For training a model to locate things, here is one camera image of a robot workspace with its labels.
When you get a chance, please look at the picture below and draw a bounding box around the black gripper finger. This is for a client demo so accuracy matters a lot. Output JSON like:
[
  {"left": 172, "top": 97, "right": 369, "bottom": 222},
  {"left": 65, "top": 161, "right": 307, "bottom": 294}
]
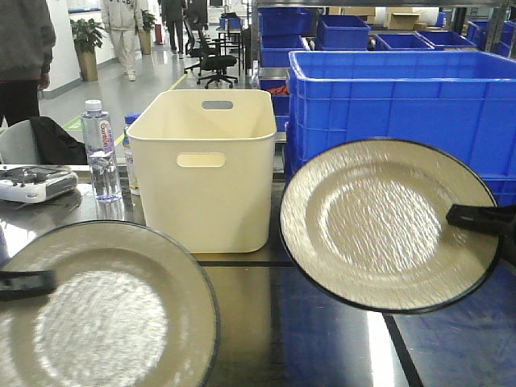
[
  {"left": 446, "top": 204, "right": 515, "bottom": 265},
  {"left": 1, "top": 270, "right": 56, "bottom": 302}
]

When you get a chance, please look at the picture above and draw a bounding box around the cream plate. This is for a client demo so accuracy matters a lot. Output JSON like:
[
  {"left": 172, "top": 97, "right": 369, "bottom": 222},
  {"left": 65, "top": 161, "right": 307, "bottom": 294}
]
[
  {"left": 280, "top": 139, "right": 500, "bottom": 314},
  {"left": 1, "top": 221, "right": 219, "bottom": 386}
]

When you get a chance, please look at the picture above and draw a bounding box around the large blue crate, lower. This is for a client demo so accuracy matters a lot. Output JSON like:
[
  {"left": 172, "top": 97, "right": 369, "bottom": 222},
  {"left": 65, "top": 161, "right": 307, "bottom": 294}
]
[{"left": 284, "top": 160, "right": 515, "bottom": 206}]

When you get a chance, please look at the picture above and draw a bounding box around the large blue crate,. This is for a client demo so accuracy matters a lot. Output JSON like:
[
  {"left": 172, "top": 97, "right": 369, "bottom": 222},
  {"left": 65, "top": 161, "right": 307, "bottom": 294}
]
[
  {"left": 284, "top": 160, "right": 515, "bottom": 206},
  {"left": 289, "top": 51, "right": 515, "bottom": 175}
]

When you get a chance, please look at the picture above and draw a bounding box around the white remote controller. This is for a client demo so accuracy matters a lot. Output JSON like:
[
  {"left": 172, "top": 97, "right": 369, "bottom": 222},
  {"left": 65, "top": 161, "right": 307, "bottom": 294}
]
[{"left": 1, "top": 165, "right": 78, "bottom": 204}]

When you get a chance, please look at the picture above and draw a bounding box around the large blue crate, upper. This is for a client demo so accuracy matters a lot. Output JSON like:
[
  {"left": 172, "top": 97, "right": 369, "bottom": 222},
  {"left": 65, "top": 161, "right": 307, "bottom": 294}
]
[{"left": 289, "top": 51, "right": 515, "bottom": 175}]

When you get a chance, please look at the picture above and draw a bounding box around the black jacket on chair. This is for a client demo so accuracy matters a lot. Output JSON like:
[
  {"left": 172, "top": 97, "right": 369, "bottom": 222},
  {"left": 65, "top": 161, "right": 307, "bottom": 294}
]
[{"left": 29, "top": 116, "right": 88, "bottom": 165}]

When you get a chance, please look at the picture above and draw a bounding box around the clear water bottle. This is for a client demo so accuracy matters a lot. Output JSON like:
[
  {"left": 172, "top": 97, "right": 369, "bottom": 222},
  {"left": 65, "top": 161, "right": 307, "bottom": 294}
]
[{"left": 81, "top": 99, "right": 122, "bottom": 202}]

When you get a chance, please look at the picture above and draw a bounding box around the blue-capped bottle behind bin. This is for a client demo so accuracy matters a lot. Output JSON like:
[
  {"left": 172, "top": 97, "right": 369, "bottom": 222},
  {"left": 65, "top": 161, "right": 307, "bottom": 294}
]
[{"left": 122, "top": 113, "right": 140, "bottom": 196}]

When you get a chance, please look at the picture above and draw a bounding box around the cream plastic bin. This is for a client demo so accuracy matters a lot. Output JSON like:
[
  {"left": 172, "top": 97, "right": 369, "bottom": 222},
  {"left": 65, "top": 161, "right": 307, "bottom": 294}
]
[{"left": 127, "top": 89, "right": 277, "bottom": 253}]

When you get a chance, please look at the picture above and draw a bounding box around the person in grey sweater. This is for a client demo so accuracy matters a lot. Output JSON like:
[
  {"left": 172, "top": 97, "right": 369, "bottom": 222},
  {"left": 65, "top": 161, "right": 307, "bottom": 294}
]
[{"left": 1, "top": 1, "right": 56, "bottom": 126}]

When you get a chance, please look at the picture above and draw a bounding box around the potted plant gold pot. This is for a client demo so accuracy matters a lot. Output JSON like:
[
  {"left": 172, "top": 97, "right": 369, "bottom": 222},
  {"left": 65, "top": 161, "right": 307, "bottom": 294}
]
[{"left": 70, "top": 19, "right": 104, "bottom": 81}]

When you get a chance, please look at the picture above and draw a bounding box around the person in white hoodie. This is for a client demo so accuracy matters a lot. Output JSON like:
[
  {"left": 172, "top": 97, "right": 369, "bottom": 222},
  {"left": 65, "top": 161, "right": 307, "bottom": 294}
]
[{"left": 101, "top": 0, "right": 144, "bottom": 81}]

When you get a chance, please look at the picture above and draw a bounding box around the black office chair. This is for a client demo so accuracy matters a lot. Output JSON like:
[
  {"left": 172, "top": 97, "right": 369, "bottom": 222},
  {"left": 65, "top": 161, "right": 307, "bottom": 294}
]
[{"left": 183, "top": 18, "right": 239, "bottom": 89}]

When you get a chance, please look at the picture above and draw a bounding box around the person in dark jacket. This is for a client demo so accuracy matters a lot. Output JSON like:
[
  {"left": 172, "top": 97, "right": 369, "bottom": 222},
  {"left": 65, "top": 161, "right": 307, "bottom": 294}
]
[{"left": 161, "top": 0, "right": 187, "bottom": 59}]

